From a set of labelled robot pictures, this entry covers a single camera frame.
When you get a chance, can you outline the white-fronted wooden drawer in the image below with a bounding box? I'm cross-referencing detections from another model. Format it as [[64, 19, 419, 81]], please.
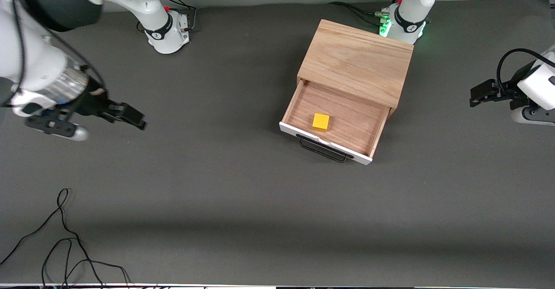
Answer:
[[279, 78, 391, 166]]

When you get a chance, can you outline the yellow cube block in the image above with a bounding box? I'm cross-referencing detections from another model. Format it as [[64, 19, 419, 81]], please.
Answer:
[[312, 113, 330, 132]]

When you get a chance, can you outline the black metal drawer handle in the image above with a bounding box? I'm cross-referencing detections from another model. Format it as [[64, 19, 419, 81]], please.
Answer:
[[296, 134, 354, 163]]

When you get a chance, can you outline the wooden drawer cabinet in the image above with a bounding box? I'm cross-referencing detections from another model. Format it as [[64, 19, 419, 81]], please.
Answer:
[[297, 19, 414, 117]]

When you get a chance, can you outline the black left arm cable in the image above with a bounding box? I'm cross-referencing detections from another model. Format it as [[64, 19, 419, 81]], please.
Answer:
[[496, 48, 555, 91]]

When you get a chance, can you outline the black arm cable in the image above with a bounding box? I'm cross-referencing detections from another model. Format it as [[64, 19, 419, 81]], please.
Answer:
[[12, 0, 107, 107], [496, 48, 555, 91]]

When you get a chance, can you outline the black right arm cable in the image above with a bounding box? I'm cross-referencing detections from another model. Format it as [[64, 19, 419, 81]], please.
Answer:
[[12, 0, 107, 107]]

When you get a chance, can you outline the black base power cable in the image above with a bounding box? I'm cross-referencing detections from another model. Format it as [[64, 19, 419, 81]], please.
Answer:
[[329, 0, 406, 26], [156, 0, 198, 32]]

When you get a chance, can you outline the loose black table cable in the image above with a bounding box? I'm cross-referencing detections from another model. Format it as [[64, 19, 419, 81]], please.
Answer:
[[0, 188, 131, 289]]

